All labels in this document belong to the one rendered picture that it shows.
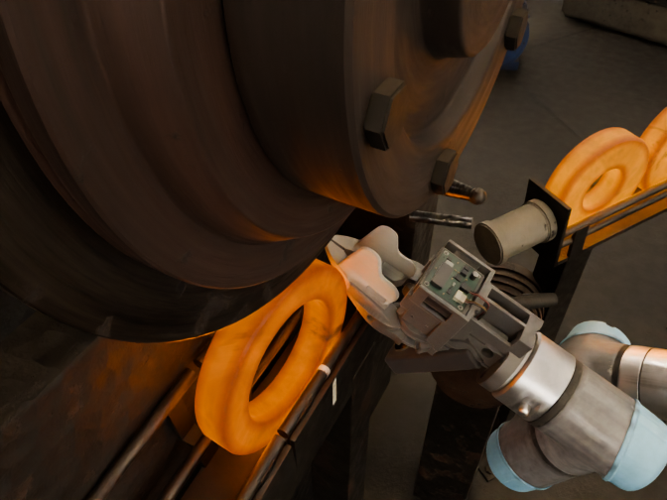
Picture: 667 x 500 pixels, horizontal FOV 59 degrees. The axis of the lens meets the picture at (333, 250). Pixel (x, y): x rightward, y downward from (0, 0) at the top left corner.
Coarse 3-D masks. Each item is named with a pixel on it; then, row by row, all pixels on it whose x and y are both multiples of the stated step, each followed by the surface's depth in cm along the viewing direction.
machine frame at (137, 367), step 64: (320, 256) 72; (0, 320) 39; (0, 384) 37; (64, 384) 38; (128, 384) 45; (192, 384) 54; (256, 384) 67; (384, 384) 135; (0, 448) 35; (64, 448) 41
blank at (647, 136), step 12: (660, 120) 79; (648, 132) 80; (660, 132) 78; (648, 144) 80; (660, 144) 78; (660, 156) 80; (648, 168) 81; (660, 168) 82; (648, 180) 83; (660, 180) 84
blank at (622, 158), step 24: (600, 144) 73; (624, 144) 74; (576, 168) 74; (600, 168) 75; (624, 168) 78; (552, 192) 76; (576, 192) 76; (600, 192) 82; (624, 192) 82; (576, 216) 80
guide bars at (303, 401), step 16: (352, 320) 61; (352, 336) 61; (336, 352) 58; (320, 384) 56; (304, 400) 54; (288, 416) 53; (304, 416) 54; (288, 432) 52; (272, 448) 51; (256, 464) 50; (272, 464) 51; (256, 480) 50; (240, 496) 49
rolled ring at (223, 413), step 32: (288, 288) 47; (320, 288) 52; (256, 320) 45; (320, 320) 58; (224, 352) 45; (256, 352) 46; (320, 352) 59; (224, 384) 45; (288, 384) 58; (224, 416) 46; (256, 416) 54; (256, 448) 54
